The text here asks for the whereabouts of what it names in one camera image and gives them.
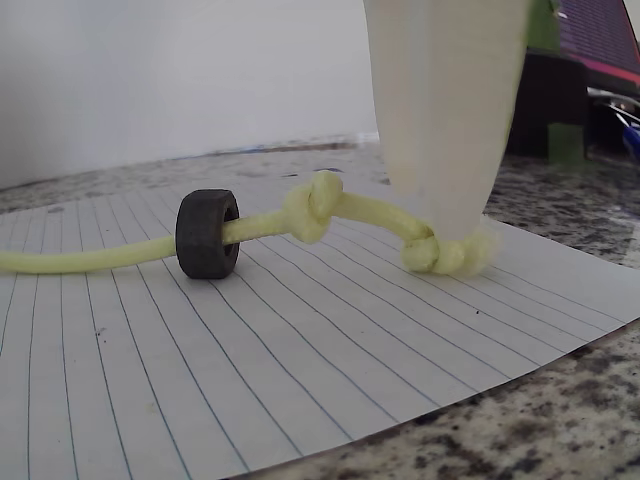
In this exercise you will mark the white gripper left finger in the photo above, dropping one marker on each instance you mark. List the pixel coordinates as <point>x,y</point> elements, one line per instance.
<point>400,100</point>

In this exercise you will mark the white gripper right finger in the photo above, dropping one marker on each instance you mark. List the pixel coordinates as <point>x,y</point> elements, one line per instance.
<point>470,125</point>

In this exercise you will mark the black hex nut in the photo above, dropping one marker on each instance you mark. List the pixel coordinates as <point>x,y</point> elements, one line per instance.
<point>200,235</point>

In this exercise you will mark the black spool with green tape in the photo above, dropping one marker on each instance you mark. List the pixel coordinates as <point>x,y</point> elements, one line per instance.
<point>550,95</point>

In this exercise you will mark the purple striped panel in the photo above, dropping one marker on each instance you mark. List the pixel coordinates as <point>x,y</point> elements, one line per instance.
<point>600,35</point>

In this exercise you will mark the blue electronic device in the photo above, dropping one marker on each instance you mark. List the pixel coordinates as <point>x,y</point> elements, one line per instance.
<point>631,137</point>

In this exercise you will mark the white backdrop board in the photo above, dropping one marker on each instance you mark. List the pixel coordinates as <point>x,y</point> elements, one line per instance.
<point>175,75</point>

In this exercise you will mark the lined white paper sheet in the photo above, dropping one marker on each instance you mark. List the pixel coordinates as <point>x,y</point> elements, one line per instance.
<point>300,350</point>

